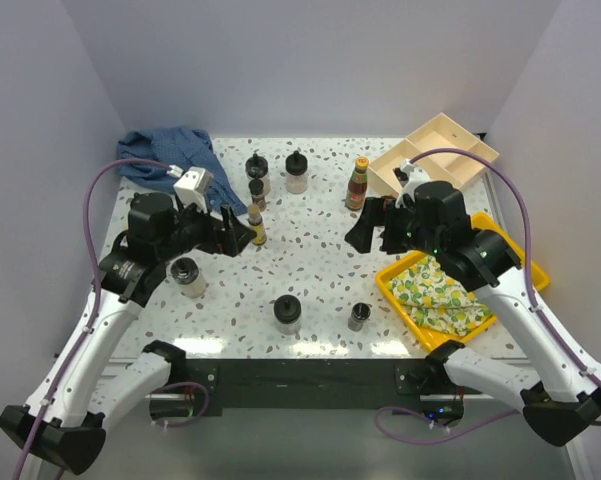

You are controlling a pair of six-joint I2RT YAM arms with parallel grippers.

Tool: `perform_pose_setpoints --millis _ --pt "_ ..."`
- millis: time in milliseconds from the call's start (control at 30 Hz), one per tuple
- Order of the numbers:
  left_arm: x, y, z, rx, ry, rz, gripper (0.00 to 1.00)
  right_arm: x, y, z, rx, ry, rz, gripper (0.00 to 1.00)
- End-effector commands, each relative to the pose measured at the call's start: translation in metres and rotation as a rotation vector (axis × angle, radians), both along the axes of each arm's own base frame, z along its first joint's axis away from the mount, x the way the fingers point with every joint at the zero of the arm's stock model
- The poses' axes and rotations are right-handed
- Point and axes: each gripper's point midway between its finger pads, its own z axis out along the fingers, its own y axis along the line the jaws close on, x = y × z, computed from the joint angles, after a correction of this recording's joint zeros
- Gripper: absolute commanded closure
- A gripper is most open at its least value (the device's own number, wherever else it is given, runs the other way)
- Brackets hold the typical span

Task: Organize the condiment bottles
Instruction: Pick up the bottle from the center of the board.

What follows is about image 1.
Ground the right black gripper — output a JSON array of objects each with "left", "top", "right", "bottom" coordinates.
[{"left": 345, "top": 195, "right": 443, "bottom": 256}]

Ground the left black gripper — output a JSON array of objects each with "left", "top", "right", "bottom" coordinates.
[{"left": 157, "top": 194, "right": 256, "bottom": 262}]

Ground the red cap sauce bottle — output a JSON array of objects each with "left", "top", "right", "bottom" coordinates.
[{"left": 345, "top": 156, "right": 369, "bottom": 211}]

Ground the yellow oil bottle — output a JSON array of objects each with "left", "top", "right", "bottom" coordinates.
[{"left": 248, "top": 204, "right": 267, "bottom": 246}]

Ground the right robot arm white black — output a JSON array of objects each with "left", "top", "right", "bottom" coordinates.
[{"left": 345, "top": 181, "right": 601, "bottom": 447}]

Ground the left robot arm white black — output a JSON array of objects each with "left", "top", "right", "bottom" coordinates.
[{"left": 0, "top": 193, "right": 255, "bottom": 475}]

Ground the black cap spice shaker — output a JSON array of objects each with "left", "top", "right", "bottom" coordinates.
[{"left": 249, "top": 179, "right": 267, "bottom": 211}]

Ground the taped lid glass jar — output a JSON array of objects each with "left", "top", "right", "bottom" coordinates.
[{"left": 245, "top": 153, "right": 269, "bottom": 179}]

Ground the left front glass jar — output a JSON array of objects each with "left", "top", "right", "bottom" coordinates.
[{"left": 170, "top": 257, "right": 207, "bottom": 299}]

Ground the blue checkered shirt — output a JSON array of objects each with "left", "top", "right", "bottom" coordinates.
[{"left": 116, "top": 126, "right": 247, "bottom": 216}]

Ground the back right glass jar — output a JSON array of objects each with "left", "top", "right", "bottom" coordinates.
[{"left": 285, "top": 150, "right": 308, "bottom": 194}]

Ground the lemon print cloth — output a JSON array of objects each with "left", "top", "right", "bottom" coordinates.
[{"left": 385, "top": 256, "right": 493, "bottom": 337}]

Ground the beige divided wooden tray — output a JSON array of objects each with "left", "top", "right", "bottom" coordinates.
[{"left": 368, "top": 113, "right": 499, "bottom": 196}]

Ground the small front spice jar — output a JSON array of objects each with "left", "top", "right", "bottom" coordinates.
[{"left": 347, "top": 302, "right": 371, "bottom": 332}]

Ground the front centre glass jar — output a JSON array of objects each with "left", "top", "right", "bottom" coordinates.
[{"left": 273, "top": 295, "right": 302, "bottom": 335}]

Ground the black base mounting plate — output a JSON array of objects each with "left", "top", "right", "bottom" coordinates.
[{"left": 150, "top": 358, "right": 465, "bottom": 427}]

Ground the yellow plastic tray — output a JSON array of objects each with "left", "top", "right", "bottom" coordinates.
[{"left": 375, "top": 211, "right": 551, "bottom": 351}]

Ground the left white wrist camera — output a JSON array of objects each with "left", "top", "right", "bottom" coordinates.
[{"left": 167, "top": 165, "right": 214, "bottom": 213}]

